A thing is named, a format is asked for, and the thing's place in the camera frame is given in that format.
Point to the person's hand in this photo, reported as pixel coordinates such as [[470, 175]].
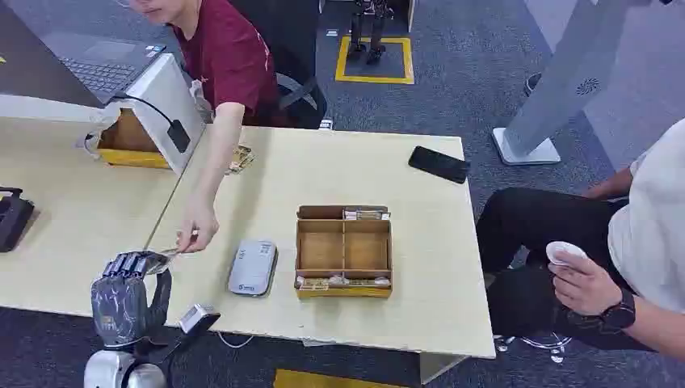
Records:
[[197, 227]]

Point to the person's hand with watch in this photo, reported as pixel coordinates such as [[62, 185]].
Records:
[[583, 289]]

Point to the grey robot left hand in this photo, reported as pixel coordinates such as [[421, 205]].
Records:
[[119, 308]]

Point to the white round object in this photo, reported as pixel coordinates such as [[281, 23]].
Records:
[[563, 249]]

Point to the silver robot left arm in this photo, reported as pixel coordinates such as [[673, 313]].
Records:
[[120, 370]]

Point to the black wristwatch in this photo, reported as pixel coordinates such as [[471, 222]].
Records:
[[619, 311]]

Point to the chair caster base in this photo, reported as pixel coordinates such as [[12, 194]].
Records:
[[540, 342]]

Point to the grey card reader device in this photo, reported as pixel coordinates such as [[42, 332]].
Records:
[[252, 268]]

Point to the stack of printed cards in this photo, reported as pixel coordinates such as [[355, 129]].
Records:
[[241, 158]]

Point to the person in white top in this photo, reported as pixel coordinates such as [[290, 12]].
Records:
[[642, 214]]

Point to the yellow wooden box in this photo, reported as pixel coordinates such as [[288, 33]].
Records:
[[128, 144]]

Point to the black device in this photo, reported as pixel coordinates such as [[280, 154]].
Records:
[[13, 219]]

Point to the wooden compartment card box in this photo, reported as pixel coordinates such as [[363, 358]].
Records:
[[343, 251]]

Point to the row of cards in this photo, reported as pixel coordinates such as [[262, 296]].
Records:
[[367, 215], [342, 281]]

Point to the pale desk leg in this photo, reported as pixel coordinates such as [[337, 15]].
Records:
[[440, 367]]

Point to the person in red top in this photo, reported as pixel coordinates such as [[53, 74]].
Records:
[[230, 53]]

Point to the black smartphone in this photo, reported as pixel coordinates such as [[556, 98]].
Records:
[[439, 164]]

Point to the black office chair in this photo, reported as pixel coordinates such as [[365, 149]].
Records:
[[297, 64]]

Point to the yellow floor tape strip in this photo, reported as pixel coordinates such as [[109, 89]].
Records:
[[326, 380]]

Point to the dark grey laptop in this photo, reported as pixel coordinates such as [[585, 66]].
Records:
[[80, 59]]

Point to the white floor stand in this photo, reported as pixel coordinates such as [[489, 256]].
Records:
[[567, 75]]

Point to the yellow floor tape square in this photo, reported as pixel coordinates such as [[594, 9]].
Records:
[[374, 80]]

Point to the black robot legs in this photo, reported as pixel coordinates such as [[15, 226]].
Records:
[[369, 32]]

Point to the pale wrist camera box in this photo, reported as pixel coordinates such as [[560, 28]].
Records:
[[197, 318]]

